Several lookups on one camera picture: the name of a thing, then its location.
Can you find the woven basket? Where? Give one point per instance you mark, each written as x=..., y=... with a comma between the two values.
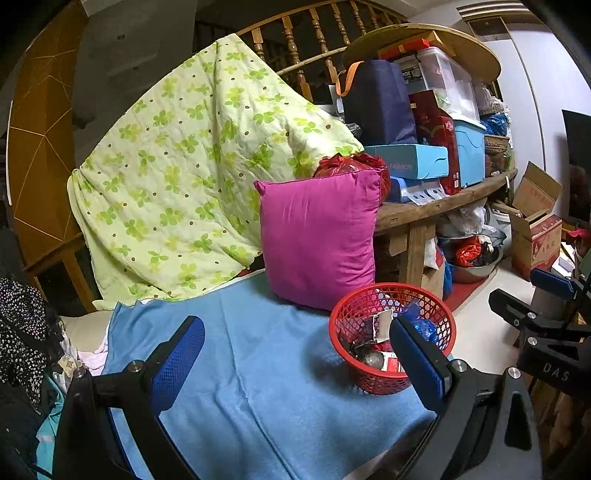
x=497, y=145

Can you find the black screen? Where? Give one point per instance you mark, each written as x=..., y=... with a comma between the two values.
x=577, y=161

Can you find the light blue blanket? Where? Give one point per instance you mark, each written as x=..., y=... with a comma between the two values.
x=277, y=392

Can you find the white and blue boxes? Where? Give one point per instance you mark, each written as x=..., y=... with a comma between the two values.
x=415, y=191

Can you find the pale pink cloth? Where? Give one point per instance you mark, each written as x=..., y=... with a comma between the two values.
x=92, y=357

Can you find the flat red box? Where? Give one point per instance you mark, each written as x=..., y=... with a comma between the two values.
x=406, y=48

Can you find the red mesh basket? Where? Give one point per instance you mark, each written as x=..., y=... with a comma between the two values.
x=351, y=304

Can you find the blue plastic bags heap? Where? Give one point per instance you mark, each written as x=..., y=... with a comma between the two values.
x=496, y=123

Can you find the teal cloth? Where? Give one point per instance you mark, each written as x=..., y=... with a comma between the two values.
x=48, y=429

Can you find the dark speckled clothing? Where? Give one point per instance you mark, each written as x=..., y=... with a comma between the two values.
x=23, y=332

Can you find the flat light blue box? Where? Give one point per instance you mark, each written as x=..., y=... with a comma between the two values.
x=406, y=161

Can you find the magenta pillow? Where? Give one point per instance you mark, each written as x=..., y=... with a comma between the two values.
x=318, y=240

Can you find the red bag in bowl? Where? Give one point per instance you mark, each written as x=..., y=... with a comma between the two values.
x=468, y=251

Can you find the red gift bag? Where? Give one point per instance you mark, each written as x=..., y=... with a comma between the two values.
x=438, y=138

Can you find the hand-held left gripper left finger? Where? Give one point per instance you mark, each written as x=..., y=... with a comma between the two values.
x=180, y=360

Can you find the clear plastic storage box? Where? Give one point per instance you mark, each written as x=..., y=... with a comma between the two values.
x=443, y=74

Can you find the green floral quilt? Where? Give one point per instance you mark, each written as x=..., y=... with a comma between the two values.
x=184, y=161

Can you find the metal bowl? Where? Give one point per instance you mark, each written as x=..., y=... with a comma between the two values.
x=471, y=274

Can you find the beige patterned cloth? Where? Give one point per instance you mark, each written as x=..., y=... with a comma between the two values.
x=69, y=367

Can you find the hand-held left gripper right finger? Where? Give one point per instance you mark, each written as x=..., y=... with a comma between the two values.
x=415, y=364

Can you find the wooden stair railing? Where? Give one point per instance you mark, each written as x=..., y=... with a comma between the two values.
x=288, y=37

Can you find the round wooden tabletop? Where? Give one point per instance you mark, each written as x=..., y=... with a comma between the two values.
x=475, y=55

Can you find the shiny red plastic bag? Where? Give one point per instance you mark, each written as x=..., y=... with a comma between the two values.
x=351, y=164

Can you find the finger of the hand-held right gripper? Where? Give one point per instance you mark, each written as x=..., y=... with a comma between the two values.
x=554, y=281
x=512, y=309

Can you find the cream pillow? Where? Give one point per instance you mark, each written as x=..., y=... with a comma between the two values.
x=83, y=330

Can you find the wooden bench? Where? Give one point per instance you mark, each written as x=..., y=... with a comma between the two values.
x=415, y=217

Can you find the brown wooden panel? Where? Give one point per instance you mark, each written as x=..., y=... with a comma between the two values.
x=41, y=161

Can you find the wooden bed frame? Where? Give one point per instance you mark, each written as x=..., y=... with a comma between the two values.
x=69, y=258

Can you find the small red box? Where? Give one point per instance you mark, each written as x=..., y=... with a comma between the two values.
x=392, y=364

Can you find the white plastic bag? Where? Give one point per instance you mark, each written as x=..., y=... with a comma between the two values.
x=466, y=221

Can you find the blue plastic bag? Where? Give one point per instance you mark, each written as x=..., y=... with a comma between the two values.
x=422, y=327

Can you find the cardboard box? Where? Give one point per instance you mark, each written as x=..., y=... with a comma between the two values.
x=535, y=244

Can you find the light blue storage bin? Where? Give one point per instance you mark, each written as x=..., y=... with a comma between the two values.
x=471, y=152

